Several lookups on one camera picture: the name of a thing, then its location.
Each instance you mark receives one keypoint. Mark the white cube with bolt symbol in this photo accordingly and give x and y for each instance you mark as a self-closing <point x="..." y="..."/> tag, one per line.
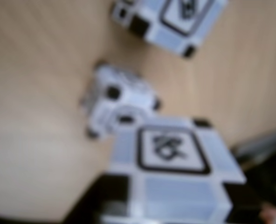
<point x="175" y="35"/>

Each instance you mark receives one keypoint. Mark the white cube with ribbon symbol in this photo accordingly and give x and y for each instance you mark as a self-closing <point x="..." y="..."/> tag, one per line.
<point x="173" y="151"/>

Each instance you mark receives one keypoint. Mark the white cube with house symbol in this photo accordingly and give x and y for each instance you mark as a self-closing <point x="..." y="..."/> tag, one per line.
<point x="119" y="93"/>

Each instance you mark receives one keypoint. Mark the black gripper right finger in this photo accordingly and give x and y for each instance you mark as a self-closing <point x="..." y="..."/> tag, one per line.
<point x="247" y="214"/>

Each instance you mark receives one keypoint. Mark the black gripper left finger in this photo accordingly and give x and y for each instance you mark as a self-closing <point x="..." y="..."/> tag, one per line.
<point x="91" y="205"/>

